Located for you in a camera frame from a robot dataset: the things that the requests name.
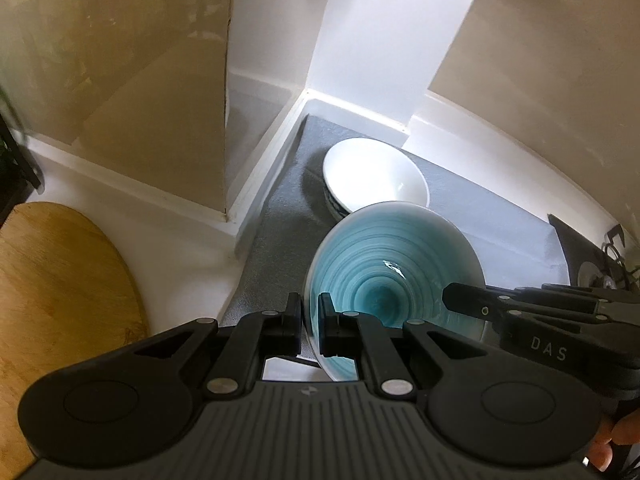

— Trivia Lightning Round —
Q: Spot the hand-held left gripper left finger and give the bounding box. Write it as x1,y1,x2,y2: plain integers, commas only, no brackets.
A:
117,292,303,402

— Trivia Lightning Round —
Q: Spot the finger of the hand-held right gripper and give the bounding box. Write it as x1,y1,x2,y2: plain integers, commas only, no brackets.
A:
442,282,608,326
515,282,640,307

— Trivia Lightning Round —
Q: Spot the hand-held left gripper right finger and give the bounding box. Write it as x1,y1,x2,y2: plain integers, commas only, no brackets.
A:
318,293,506,402

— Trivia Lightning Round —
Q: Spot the teal ribbed bowl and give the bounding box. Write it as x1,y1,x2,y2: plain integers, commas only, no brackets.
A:
302,201,487,382

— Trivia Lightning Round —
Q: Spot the white bowl with blue band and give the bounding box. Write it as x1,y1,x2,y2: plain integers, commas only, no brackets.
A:
322,137,431,222

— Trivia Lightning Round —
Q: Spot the person's right hand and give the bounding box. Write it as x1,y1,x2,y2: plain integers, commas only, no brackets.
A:
587,400,640,471

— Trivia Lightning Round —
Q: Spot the metal stove burner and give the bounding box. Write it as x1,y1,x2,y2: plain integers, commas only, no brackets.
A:
577,260,621,288

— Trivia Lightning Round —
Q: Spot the black gas stove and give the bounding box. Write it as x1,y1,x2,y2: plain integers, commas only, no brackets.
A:
547,214,640,293

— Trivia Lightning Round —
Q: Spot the black pan support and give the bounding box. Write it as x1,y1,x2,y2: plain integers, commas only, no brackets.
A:
600,225,640,281

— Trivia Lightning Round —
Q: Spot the grey mat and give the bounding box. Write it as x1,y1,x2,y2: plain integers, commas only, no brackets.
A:
220,114,571,361

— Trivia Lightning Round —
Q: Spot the wooden cutting board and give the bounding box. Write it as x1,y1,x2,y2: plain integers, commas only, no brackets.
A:
0,202,150,466

